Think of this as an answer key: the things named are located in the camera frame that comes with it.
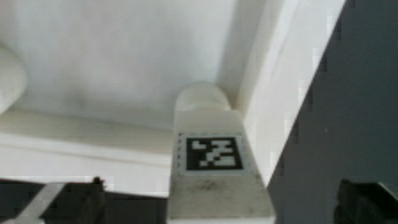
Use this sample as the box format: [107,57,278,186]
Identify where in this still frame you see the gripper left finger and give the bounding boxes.
[11,177,105,224]

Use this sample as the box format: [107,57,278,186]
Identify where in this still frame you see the white square table top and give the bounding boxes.
[0,0,349,196]

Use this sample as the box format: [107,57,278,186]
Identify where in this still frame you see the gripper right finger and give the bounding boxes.
[335,179,398,224]

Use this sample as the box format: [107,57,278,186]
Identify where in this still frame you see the white table leg with tag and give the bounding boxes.
[168,83,276,224]

